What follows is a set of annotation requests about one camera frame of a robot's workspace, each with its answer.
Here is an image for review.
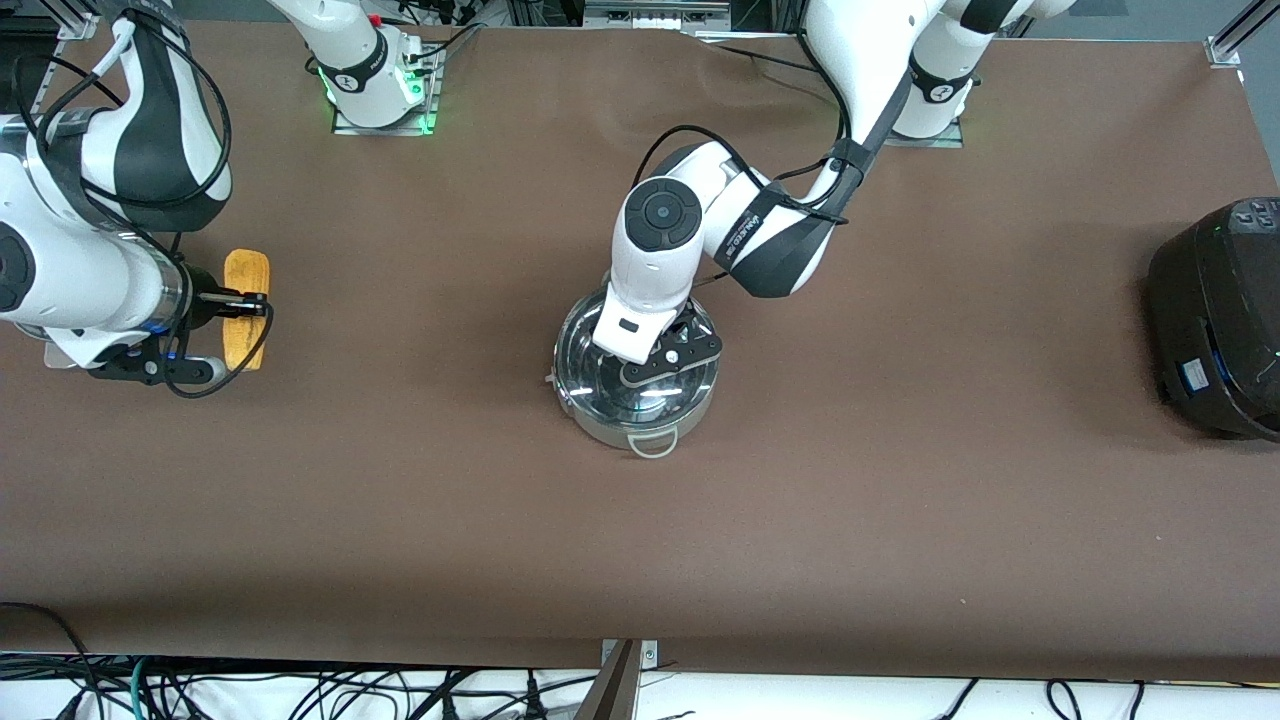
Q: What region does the yellow corn cob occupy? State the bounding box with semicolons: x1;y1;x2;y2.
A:
221;249;272;372

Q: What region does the glass pot lid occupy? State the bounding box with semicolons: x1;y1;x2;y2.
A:
555;285;719;421

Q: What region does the stainless steel pot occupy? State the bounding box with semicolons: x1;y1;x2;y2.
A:
552;285;721;459

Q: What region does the steel steamer pot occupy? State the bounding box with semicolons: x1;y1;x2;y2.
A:
40;340;101;372

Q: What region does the black rice cooker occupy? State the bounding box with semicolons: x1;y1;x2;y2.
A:
1147;197;1280;443

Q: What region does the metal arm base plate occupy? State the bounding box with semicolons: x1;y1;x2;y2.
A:
880;115;966;149
330;45;442;136

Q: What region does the black base cable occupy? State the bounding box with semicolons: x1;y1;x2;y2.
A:
400;20;488;63
690;28;846;81

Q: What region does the aluminium frame corner profile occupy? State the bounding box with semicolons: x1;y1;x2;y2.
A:
1205;0;1280;67
55;0;103;41

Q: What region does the aluminium frame crossbar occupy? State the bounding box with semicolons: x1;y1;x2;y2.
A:
583;0;733;31

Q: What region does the black floor cable loop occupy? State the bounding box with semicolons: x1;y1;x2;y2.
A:
0;600;96;696

